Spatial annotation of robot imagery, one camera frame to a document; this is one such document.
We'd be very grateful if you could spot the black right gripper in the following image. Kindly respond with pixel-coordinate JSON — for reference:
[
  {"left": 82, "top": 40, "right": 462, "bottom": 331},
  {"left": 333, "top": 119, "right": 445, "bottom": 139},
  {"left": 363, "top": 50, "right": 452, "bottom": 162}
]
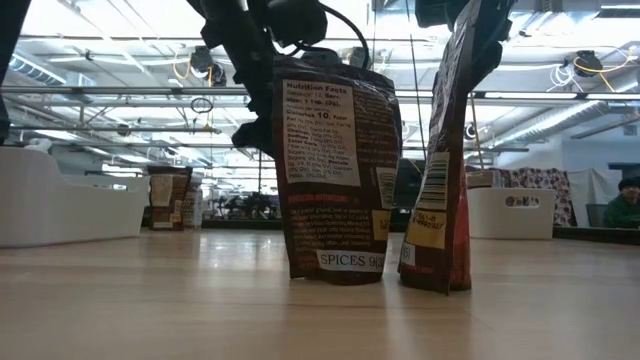
[{"left": 414, "top": 0, "right": 517, "bottom": 97}]

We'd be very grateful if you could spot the black monitor screen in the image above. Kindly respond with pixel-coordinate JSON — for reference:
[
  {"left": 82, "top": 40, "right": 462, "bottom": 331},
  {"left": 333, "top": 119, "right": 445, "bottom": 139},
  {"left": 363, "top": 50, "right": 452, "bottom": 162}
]
[{"left": 392, "top": 158, "right": 427, "bottom": 210}]

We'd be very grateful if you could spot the silver air duct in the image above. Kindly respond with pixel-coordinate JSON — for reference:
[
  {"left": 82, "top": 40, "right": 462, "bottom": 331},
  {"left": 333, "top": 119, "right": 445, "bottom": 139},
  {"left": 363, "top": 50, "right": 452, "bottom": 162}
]
[
  {"left": 7, "top": 47, "right": 97, "bottom": 89},
  {"left": 492, "top": 82, "right": 640, "bottom": 147}
]

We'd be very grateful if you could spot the grey office chair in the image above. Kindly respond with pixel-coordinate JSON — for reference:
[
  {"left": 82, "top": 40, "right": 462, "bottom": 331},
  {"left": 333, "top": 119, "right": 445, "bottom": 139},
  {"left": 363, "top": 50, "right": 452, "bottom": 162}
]
[{"left": 584, "top": 202, "right": 607, "bottom": 229}]

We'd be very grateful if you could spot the yellow hanging cable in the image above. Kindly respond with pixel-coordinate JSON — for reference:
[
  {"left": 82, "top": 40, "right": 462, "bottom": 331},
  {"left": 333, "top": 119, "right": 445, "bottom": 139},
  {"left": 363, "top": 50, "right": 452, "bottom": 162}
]
[{"left": 467, "top": 92, "right": 485, "bottom": 172}]

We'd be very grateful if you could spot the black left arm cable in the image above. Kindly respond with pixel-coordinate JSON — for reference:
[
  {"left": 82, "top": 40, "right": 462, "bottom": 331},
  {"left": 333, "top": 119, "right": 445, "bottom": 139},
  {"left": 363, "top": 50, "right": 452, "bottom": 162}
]
[{"left": 292, "top": 2, "right": 372, "bottom": 70}]

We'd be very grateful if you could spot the floral patterned cloth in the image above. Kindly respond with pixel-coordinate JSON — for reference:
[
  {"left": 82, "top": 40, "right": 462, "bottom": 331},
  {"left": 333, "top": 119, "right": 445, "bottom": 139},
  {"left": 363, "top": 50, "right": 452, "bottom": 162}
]
[{"left": 464, "top": 166, "right": 577, "bottom": 228}]

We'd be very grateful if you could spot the white plastic storage bin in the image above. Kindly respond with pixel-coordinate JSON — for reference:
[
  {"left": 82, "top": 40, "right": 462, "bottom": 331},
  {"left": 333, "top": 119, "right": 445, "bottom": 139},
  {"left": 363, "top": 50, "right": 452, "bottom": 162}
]
[
  {"left": 0, "top": 138, "right": 152, "bottom": 250},
  {"left": 466, "top": 187, "right": 558, "bottom": 241}
]

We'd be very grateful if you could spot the black ceiling cable reel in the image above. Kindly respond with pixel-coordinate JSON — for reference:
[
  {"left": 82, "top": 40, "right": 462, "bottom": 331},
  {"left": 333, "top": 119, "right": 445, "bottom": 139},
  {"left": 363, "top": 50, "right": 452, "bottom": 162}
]
[
  {"left": 573, "top": 49, "right": 605, "bottom": 79},
  {"left": 349, "top": 46, "right": 374, "bottom": 70},
  {"left": 188, "top": 44, "right": 228, "bottom": 88}
]

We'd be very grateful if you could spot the white cloth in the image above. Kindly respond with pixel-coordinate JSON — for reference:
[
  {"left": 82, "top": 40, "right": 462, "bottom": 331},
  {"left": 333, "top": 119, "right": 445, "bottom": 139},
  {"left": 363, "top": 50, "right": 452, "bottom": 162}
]
[{"left": 567, "top": 168, "right": 626, "bottom": 229}]

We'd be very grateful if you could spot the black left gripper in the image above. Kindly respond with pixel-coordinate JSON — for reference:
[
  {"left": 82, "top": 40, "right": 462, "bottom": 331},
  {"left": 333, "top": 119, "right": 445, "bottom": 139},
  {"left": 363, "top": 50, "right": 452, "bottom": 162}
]
[{"left": 231, "top": 49, "right": 276, "bottom": 157}]

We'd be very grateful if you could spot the white-lidded glass spice jar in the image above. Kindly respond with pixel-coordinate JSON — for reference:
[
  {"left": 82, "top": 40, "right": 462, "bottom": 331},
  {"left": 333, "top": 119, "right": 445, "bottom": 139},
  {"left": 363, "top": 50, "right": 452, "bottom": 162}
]
[{"left": 180, "top": 174, "right": 204, "bottom": 231}]

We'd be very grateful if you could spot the metal ceiling rail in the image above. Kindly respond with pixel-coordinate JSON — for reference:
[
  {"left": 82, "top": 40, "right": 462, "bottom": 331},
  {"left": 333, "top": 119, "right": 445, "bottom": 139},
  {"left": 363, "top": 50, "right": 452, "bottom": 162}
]
[{"left": 0, "top": 85, "right": 640, "bottom": 102}]

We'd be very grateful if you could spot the black hanging power cable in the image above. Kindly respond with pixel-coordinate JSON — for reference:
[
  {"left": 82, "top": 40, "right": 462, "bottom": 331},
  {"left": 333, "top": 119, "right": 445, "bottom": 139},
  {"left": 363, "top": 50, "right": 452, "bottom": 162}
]
[{"left": 409, "top": 27, "right": 427, "bottom": 162}]

